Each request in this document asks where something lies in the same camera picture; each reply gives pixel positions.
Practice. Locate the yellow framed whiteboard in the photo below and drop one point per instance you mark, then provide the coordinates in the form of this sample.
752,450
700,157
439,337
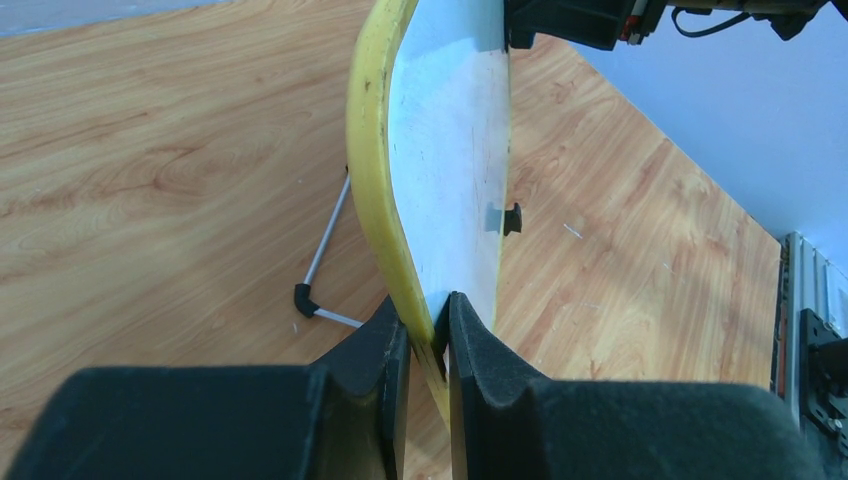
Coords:
428,133

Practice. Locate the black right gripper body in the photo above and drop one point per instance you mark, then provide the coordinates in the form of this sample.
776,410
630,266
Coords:
599,24

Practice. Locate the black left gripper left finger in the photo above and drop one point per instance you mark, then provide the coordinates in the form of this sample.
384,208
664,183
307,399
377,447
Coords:
342,416

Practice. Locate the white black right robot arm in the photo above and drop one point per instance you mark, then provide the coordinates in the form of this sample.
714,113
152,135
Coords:
786,18

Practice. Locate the aluminium frame rail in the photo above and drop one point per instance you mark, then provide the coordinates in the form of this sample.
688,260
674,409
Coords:
811,310

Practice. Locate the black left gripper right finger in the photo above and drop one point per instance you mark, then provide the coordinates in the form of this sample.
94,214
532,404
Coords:
510,421

